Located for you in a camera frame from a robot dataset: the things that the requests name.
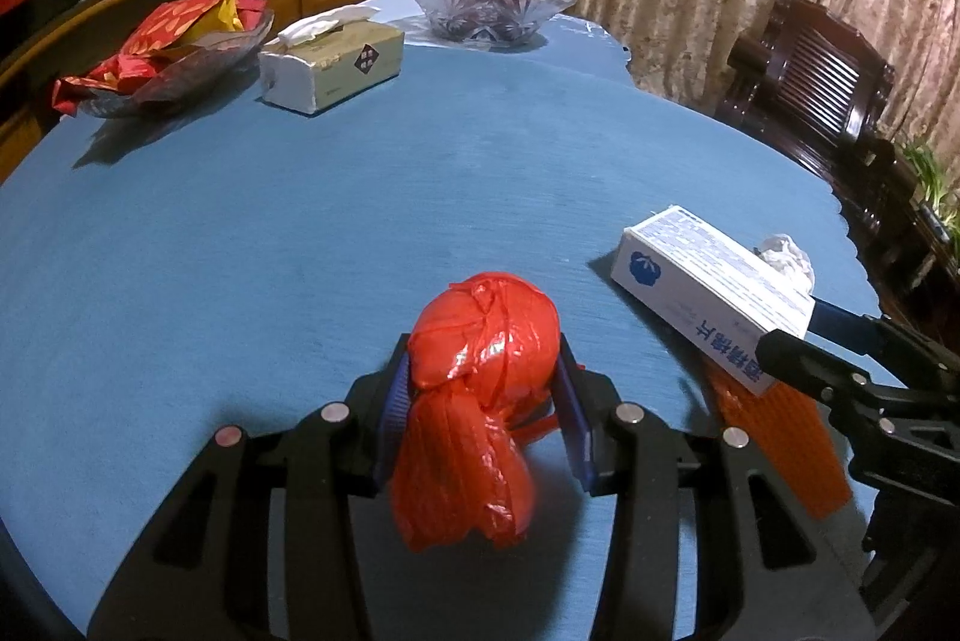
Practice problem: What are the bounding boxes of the orange foam net sleeve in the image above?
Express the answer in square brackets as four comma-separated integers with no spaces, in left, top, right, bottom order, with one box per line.
[703,357,853,521]

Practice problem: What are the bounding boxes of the white tissue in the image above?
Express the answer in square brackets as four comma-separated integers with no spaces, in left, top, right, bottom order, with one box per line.
[754,233,815,295]

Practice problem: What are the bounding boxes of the white blue medicine box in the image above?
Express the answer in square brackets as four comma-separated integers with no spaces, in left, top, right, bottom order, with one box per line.
[610,206,814,398]

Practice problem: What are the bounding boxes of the red plastic bag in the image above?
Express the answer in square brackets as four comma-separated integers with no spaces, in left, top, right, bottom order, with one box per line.
[391,272,562,552]

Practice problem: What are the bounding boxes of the dark wooden side table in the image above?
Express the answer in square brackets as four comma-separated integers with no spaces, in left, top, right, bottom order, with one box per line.
[844,139,960,354]

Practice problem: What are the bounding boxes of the green potted plant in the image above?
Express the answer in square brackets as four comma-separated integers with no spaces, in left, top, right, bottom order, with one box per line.
[901,137,958,224]

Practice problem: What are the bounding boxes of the dark wooden armchair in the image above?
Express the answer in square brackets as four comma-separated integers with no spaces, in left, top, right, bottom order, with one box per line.
[712,0,902,216]

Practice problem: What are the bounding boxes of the blue tablecloth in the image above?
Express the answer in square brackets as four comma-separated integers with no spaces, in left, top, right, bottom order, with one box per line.
[2,19,878,627]

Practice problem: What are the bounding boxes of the glass fruit bowl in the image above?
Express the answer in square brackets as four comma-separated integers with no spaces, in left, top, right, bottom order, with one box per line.
[413,0,576,47]

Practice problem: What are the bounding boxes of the glass snack dish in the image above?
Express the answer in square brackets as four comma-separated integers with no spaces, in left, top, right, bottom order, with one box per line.
[78,8,275,118]

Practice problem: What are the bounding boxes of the wooden sideboard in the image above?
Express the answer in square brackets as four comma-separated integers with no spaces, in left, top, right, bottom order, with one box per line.
[2,0,364,176]

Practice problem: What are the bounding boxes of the tissue box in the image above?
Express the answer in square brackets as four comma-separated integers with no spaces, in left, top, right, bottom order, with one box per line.
[259,4,405,116]

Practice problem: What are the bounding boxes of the red snack packets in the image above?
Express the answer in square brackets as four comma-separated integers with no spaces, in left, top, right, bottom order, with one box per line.
[52,0,268,115]

